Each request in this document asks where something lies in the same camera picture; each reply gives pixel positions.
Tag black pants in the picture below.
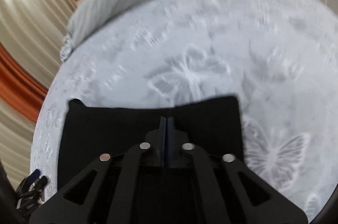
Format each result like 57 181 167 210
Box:
57 96 244 189

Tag orange curtain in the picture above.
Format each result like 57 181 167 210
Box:
0 47 48 122

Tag butterfly print bed sheet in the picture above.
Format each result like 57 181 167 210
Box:
31 0 337 220

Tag cream curtain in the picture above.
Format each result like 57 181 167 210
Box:
1 0 76 186

